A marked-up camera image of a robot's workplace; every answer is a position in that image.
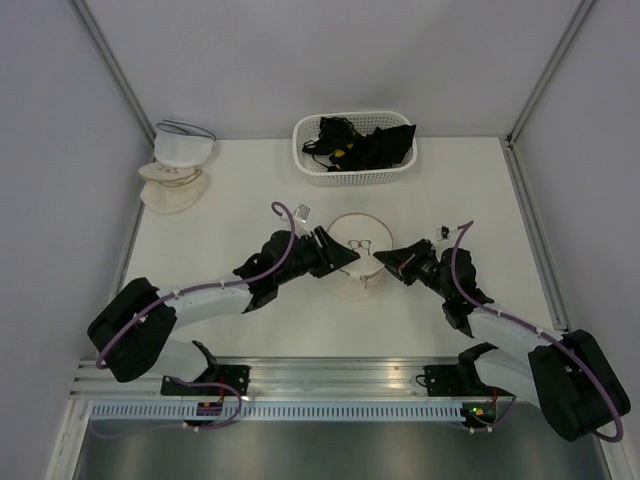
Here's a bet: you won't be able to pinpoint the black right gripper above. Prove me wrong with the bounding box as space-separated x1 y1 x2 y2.
373 238 452 300

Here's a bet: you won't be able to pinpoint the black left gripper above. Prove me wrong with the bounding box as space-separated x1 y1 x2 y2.
276 226 360 286

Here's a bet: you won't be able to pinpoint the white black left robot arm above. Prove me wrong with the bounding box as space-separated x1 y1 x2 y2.
87 227 360 396

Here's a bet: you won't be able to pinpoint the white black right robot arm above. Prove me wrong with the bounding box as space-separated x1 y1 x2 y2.
374 240 631 443

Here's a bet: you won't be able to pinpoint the flat cream laundry bag upper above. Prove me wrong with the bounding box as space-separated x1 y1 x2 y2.
138 162 202 186

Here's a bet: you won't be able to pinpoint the black garments in basket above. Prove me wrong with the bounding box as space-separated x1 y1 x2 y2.
302 117 417 172

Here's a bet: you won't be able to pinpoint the white perforated plastic basket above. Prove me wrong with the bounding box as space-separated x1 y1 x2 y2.
292 111 417 187

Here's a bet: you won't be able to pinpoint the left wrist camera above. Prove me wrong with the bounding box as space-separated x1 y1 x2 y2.
294 204 311 224

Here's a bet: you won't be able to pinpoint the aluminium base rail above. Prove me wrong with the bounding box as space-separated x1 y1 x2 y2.
69 357 456 401

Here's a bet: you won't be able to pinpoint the white slotted cable duct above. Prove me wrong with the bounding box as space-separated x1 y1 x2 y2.
90 401 464 422

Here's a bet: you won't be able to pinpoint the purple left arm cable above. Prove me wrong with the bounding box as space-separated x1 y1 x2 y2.
87 201 298 441

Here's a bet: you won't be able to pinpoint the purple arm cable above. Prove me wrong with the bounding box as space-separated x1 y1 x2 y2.
87 201 298 441
449 219 626 444

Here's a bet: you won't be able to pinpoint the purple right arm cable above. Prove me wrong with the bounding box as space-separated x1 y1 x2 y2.
449 219 626 444

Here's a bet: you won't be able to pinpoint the right aluminium frame post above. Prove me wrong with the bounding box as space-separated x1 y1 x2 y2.
505 0 599 149

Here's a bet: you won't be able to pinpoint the aluminium frame post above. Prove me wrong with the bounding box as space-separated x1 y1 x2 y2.
505 0 599 149
67 0 155 146

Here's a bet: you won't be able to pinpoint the left aluminium frame post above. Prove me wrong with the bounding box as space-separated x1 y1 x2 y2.
67 0 155 146

